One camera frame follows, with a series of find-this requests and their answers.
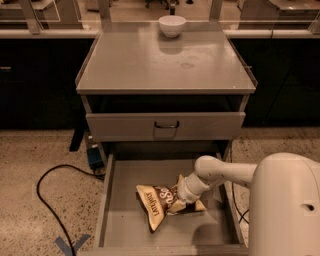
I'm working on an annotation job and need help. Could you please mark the black cable right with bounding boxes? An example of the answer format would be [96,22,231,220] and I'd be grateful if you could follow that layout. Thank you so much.
[231,181,250,225]

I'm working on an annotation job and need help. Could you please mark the brown chip bag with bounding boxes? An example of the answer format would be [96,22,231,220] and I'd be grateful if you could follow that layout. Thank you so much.
[136,180,198,232]

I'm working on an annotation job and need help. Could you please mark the white bowl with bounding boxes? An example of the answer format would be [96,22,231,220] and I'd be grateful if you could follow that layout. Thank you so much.
[158,15,186,38]

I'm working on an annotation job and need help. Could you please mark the blue power box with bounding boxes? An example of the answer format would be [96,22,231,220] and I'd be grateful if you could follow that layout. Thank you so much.
[86,145,104,170]

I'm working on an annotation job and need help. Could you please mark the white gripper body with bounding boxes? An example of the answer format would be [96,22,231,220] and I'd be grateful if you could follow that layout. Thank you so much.
[177,172,210,204]

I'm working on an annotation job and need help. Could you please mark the blue tape cross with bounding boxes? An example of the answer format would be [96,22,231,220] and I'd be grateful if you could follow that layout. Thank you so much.
[54,233,92,256]

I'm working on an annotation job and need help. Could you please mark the black drawer handle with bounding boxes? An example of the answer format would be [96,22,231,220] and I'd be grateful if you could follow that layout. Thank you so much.
[154,121,180,129]

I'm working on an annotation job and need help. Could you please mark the grey top drawer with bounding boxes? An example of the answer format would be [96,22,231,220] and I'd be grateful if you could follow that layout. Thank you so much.
[86,112,245,142]

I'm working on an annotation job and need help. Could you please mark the open grey middle drawer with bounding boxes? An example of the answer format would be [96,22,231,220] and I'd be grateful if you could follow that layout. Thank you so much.
[78,156,248,256]

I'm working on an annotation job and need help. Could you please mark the black cable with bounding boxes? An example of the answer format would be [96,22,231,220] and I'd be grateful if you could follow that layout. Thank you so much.
[35,164,106,256]
[231,181,250,225]

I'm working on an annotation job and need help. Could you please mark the black cable left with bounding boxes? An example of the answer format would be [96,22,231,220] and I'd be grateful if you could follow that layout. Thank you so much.
[35,164,106,256]

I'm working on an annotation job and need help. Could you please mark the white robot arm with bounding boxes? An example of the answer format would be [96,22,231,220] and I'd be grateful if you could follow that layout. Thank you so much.
[176,153,320,256]

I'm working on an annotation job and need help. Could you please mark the grey drawer cabinet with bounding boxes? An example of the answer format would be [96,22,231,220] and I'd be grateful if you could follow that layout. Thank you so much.
[77,22,256,158]

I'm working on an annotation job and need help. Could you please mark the dark base cabinets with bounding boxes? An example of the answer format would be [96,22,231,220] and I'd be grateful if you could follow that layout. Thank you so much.
[0,39,93,129]

